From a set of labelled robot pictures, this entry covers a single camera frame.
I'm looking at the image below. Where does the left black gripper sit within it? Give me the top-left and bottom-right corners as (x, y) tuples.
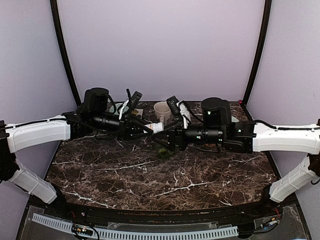
(92, 111), (153, 141)

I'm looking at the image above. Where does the small white pill bottle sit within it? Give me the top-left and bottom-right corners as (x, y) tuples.
(145, 122), (165, 134)

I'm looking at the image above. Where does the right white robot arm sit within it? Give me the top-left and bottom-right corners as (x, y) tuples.
(150, 96), (320, 217)

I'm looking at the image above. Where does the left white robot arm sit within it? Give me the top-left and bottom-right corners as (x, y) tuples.
(0, 87), (155, 218)

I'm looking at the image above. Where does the floral square plate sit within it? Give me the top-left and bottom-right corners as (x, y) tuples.
(132, 108), (144, 119)

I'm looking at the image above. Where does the cream coral pattern mug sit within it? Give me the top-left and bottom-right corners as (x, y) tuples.
(153, 101), (172, 125)

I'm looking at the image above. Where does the left light green bowl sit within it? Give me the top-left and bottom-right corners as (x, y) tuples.
(109, 103), (123, 115)

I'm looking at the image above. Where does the light green bowl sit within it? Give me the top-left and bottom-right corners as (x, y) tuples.
(109, 103), (123, 115)
(231, 116), (239, 123)

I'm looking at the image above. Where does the right light green bowl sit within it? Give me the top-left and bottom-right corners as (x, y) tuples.
(231, 116), (239, 123)

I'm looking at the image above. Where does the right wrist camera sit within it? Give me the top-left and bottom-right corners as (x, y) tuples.
(166, 96), (192, 129)

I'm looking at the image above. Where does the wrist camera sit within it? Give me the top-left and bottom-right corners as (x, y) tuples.
(166, 96), (192, 129)
(117, 88), (143, 120)

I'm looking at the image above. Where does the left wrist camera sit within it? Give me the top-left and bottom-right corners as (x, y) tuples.
(117, 88), (143, 120)

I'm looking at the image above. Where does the black front table rail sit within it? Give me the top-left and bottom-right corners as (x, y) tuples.
(44, 202), (283, 225)

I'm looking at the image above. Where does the white slotted cable duct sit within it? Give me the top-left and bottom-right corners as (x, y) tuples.
(31, 213), (239, 240)

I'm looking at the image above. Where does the left black frame post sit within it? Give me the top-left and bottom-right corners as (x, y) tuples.
(49, 0), (81, 106)

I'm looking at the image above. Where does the black frame post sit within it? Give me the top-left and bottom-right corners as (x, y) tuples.
(242, 0), (272, 108)
(49, 0), (81, 106)

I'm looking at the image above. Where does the right black frame post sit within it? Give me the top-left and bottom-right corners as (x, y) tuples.
(242, 0), (272, 108)

